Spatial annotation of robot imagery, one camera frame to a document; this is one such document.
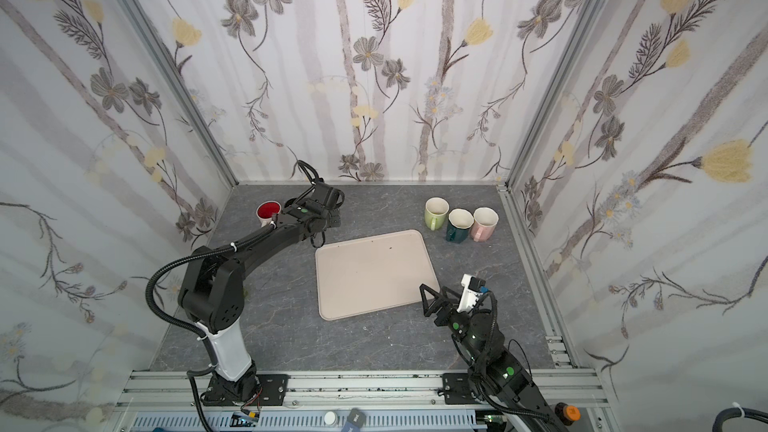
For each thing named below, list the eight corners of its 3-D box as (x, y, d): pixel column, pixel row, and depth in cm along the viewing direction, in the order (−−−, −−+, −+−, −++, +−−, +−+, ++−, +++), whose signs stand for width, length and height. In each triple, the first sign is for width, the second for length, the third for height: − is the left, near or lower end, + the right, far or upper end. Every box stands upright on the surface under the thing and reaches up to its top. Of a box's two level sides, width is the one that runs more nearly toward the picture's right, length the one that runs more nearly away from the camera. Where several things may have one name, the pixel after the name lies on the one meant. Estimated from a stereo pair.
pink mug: (464, 247, 104) (471, 229, 95) (470, 222, 110) (478, 203, 102) (485, 253, 102) (494, 236, 93) (490, 228, 109) (499, 210, 100)
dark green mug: (445, 247, 103) (451, 229, 95) (442, 225, 109) (447, 207, 101) (469, 247, 104) (477, 229, 95) (465, 226, 109) (472, 207, 101)
